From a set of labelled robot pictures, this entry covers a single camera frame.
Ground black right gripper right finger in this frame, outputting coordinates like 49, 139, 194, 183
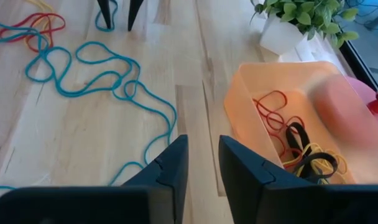
218, 134, 378, 224

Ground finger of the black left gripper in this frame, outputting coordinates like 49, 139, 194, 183
96, 0, 112, 30
127, 0, 145, 32

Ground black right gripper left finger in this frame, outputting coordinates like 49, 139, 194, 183
0, 134, 190, 224

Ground black rubber band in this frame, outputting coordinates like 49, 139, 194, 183
292, 151, 339, 185
284, 121, 313, 151

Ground yellow rubber band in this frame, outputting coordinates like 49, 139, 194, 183
23, 0, 55, 54
281, 142, 349, 185

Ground red rubber band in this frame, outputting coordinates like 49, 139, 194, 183
0, 12, 67, 53
252, 90, 305, 158

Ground orange translucent plastic bin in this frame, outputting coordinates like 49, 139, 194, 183
223, 60, 378, 185

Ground green plant in white pot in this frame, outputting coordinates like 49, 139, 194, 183
250, 0, 360, 56

